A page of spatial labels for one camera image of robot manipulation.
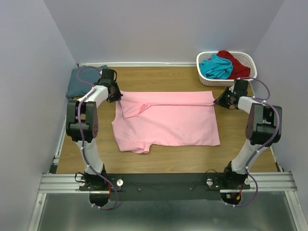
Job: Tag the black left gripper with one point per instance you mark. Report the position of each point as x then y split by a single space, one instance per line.
117 97

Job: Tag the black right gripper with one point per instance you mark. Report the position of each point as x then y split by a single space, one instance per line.
220 101

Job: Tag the pink t shirt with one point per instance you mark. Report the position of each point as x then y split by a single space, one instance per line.
143 119

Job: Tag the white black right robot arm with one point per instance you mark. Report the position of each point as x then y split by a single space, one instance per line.
263 129

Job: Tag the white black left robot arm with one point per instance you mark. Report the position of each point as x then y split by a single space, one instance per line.
82 125

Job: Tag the turquoise t shirt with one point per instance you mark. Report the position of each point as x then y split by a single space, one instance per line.
216 68

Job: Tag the dark red t shirt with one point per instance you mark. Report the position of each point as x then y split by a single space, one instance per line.
239 70

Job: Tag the folded grey-blue t shirt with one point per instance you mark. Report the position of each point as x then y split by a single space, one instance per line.
76 86

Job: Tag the white plastic laundry basket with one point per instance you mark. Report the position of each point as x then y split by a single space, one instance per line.
242 57

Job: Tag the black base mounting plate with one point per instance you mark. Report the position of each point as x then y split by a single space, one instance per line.
161 187

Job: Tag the aluminium frame rail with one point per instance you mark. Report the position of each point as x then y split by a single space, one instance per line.
270 204

